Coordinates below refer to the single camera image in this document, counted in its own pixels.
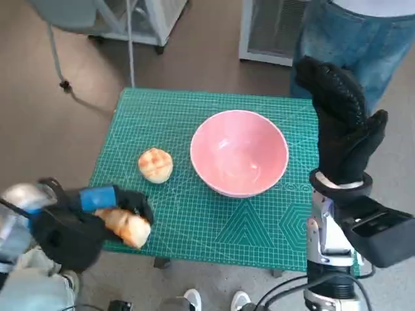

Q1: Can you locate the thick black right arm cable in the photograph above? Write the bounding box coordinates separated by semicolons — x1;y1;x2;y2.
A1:
257;278;309;311

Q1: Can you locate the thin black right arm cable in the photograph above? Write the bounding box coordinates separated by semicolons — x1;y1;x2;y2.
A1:
355;262;381;311

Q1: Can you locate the bare black left hand, blue tape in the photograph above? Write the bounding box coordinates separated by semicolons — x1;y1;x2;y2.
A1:
64;184;155;226

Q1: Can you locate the white unit with grille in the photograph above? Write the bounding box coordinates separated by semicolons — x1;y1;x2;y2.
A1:
239;0;307;67

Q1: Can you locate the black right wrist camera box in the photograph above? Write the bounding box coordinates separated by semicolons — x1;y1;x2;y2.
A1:
337;197;415;269

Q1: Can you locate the black knitted gloved right hand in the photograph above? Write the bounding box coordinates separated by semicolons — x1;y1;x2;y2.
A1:
293;55;389;186

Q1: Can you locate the grey chair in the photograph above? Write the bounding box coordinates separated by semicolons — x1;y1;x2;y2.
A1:
25;0;130;94

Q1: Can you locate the small black box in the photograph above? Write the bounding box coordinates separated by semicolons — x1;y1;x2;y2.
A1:
108;299;134;311

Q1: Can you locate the oblong orange toy bread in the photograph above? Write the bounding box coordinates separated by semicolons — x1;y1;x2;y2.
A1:
93;207;152;250

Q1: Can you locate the green cutting mat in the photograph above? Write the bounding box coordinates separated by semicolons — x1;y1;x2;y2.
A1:
88;87;364;278

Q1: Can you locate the pink bowl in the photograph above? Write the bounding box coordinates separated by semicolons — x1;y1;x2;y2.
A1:
189;109;290;199

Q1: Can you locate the thin white pole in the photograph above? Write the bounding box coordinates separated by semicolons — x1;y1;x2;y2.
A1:
126;0;136;89

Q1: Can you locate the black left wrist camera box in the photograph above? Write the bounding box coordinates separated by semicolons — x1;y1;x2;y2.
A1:
32;207;106;273

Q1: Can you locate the white wheeled cabinet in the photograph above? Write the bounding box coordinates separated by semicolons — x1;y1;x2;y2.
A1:
89;0;192;55

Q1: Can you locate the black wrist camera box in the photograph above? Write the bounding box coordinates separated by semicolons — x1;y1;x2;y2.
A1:
32;207;106;273
337;197;415;269

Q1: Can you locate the round toy bread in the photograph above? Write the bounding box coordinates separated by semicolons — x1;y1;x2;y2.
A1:
137;147;174;185

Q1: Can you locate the person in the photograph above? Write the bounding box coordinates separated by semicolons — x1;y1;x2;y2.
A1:
289;0;415;114
0;249;80;311

